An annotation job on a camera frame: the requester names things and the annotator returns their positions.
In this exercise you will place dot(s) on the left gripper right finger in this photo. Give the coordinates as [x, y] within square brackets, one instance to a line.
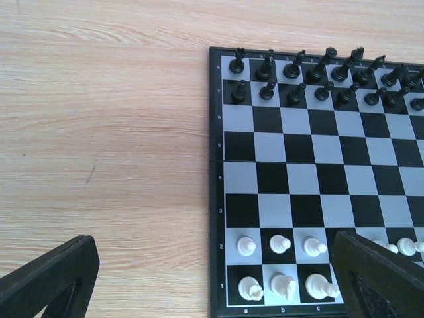
[375, 282]

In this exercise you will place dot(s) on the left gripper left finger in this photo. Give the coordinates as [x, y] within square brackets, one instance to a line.
[59, 282]

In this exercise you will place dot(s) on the white piece bottom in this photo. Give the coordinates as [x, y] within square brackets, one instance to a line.
[283, 286]

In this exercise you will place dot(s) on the white pawn a2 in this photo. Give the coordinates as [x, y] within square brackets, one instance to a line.
[246, 246]

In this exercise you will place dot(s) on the black piece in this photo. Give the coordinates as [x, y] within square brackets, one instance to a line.
[372, 99]

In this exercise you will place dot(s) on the black pawn mid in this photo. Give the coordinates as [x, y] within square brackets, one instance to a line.
[346, 97]

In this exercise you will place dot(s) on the black and silver chessboard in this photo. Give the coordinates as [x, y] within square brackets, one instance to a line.
[310, 170]

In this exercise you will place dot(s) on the black pawn h7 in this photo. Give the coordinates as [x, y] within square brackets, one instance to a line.
[417, 104]

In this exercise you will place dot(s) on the black pawn g7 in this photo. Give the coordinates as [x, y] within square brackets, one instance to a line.
[392, 98]

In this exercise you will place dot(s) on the black pawn d7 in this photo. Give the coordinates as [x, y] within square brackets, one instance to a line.
[322, 93]

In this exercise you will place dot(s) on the black pawn c7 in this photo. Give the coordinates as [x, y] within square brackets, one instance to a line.
[296, 95]

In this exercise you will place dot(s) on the black bishop f8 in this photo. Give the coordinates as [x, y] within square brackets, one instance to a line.
[363, 76]

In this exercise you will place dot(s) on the black rook h8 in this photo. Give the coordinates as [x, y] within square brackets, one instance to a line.
[413, 80]

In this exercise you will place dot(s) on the black king e8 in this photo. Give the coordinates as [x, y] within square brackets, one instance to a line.
[340, 73]

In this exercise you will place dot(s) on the black knight g8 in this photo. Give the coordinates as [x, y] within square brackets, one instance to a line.
[390, 79]

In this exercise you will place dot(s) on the black queen d8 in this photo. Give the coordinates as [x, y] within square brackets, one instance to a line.
[316, 73]

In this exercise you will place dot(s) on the black pawn b7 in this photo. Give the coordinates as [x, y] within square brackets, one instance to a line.
[267, 92]

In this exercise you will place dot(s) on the black bishop c8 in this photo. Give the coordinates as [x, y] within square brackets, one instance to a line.
[292, 71]

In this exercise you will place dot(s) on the black pawn a7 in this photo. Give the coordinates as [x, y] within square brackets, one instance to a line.
[238, 94]

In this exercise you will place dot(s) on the black knight b8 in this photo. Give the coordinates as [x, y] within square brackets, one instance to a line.
[264, 72]

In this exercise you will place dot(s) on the black rook corner a8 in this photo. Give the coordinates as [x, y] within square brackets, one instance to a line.
[236, 65]

